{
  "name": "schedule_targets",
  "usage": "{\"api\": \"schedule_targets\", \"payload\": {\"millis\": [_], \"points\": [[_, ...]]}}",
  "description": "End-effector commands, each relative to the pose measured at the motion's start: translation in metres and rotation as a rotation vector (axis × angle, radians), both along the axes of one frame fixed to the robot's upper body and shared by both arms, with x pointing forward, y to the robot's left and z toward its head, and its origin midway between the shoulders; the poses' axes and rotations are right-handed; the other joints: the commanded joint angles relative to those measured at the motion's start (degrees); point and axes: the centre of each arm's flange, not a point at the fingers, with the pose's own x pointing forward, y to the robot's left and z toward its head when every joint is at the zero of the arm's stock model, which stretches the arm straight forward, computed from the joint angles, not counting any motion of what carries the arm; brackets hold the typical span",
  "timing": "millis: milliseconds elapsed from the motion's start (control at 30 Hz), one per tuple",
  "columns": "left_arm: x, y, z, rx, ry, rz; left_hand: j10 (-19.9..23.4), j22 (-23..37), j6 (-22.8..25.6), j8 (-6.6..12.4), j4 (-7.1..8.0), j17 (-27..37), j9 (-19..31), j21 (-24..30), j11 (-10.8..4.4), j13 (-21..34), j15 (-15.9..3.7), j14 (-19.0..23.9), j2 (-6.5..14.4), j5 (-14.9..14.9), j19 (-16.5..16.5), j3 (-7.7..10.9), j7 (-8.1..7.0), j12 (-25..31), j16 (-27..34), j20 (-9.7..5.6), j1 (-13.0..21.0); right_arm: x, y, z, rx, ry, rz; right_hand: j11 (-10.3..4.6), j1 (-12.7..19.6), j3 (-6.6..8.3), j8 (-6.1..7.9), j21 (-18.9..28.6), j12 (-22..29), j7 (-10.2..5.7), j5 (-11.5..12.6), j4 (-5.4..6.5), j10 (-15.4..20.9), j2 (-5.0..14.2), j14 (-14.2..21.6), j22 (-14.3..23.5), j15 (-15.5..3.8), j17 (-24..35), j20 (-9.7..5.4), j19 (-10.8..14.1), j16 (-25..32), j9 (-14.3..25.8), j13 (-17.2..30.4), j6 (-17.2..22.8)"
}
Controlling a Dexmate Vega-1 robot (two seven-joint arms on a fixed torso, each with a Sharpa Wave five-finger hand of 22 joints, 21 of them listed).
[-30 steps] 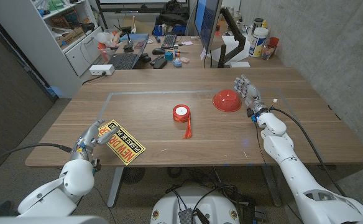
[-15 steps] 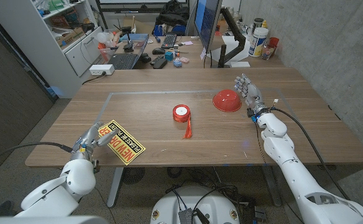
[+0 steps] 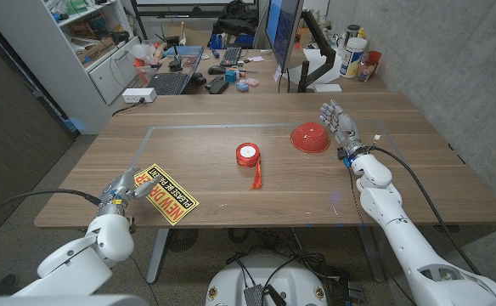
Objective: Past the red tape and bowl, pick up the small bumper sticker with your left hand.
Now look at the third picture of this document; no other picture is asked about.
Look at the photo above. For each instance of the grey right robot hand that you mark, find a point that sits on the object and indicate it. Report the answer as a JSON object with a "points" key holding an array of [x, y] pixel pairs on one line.
{"points": [[343, 125]]}

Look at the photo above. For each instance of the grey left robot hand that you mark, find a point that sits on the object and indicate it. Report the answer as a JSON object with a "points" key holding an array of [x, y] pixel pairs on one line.
{"points": [[118, 191]]}

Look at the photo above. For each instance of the yellow new driver bumper sticker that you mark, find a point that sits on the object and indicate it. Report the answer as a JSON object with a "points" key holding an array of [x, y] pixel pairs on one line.
{"points": [[173, 202]]}

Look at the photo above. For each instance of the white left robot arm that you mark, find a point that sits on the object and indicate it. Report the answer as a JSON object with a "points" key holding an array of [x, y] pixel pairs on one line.
{"points": [[86, 259]]}

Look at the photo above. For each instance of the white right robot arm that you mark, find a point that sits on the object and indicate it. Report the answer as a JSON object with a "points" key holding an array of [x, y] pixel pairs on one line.
{"points": [[405, 242]]}

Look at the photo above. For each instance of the red speckled bowl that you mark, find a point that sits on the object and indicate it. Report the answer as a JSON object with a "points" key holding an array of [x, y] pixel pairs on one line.
{"points": [[310, 138]]}

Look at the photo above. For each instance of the red ribbon tape roll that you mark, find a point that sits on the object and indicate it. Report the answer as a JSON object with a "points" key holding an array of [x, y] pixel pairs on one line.
{"points": [[248, 155]]}

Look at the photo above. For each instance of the white flat box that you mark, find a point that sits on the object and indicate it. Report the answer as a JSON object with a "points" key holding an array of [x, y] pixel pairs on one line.
{"points": [[328, 88]]}

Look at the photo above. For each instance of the white labelled canister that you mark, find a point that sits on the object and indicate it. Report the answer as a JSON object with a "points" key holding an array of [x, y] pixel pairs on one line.
{"points": [[352, 57]]}

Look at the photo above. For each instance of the red cup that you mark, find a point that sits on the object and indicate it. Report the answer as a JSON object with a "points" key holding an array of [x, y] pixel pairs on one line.
{"points": [[371, 61]]}

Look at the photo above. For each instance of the grey table leg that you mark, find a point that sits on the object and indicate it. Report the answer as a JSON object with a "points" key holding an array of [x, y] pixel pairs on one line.
{"points": [[371, 255], [157, 255]]}

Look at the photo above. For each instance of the wooden rear desk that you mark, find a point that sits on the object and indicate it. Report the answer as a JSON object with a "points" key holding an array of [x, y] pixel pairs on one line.
{"points": [[269, 83]]}

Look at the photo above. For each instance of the dark lidded jar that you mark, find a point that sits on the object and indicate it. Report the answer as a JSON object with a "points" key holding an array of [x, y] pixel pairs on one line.
{"points": [[352, 32]]}

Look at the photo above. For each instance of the white power strip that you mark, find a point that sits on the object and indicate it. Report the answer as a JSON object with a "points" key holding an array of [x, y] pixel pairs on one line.
{"points": [[139, 95]]}

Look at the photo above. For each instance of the computer monitor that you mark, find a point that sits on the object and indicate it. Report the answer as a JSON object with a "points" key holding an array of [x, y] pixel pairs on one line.
{"points": [[282, 30]]}

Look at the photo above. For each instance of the black laptop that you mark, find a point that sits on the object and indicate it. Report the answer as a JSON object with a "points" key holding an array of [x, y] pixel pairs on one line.
{"points": [[171, 81]]}

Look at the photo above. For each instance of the blue cube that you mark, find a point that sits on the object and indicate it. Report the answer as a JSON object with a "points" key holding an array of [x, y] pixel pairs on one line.
{"points": [[231, 76]]}

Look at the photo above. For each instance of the black glasses case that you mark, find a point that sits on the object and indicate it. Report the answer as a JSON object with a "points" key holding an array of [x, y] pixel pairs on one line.
{"points": [[218, 86]]}

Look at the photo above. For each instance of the black keyboard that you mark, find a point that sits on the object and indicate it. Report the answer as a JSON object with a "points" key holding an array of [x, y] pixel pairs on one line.
{"points": [[231, 56]]}

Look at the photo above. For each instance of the black computer mouse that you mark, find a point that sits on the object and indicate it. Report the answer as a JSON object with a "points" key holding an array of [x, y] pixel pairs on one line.
{"points": [[216, 70]]}

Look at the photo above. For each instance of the white shelf cabinet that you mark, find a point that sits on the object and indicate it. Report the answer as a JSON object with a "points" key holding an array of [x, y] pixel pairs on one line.
{"points": [[61, 55]]}

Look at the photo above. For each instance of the black backpack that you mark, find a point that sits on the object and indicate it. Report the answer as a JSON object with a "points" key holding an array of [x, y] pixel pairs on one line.
{"points": [[235, 19]]}

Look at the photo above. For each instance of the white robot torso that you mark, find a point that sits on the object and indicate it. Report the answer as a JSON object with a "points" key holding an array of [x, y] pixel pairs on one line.
{"points": [[265, 276]]}

